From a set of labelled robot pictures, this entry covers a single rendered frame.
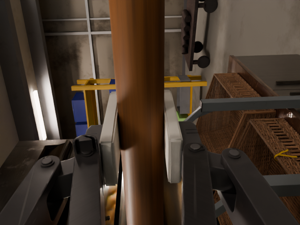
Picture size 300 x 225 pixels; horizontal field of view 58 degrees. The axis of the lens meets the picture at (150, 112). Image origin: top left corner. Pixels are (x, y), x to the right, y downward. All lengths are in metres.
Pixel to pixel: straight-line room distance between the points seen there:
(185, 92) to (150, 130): 4.91
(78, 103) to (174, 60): 3.17
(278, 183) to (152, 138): 0.62
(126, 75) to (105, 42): 7.08
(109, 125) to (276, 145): 0.99
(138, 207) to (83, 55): 7.21
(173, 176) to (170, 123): 0.03
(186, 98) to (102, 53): 3.02
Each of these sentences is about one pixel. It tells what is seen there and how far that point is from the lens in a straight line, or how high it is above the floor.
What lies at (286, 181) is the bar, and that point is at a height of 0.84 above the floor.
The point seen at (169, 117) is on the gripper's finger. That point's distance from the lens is 0.16.
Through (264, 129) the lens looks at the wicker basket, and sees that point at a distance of 1.20.
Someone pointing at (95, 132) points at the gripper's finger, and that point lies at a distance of 0.17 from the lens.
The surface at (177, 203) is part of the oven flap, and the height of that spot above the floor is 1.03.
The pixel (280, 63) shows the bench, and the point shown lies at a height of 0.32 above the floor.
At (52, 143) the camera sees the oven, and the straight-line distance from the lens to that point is 2.07.
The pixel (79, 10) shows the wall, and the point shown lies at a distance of 7.25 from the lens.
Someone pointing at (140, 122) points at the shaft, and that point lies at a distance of 0.16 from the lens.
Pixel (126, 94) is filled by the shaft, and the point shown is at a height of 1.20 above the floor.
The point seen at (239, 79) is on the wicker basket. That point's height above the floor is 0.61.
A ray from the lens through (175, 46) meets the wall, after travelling 7.26.
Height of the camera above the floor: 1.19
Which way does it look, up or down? 2 degrees down
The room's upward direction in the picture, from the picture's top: 92 degrees counter-clockwise
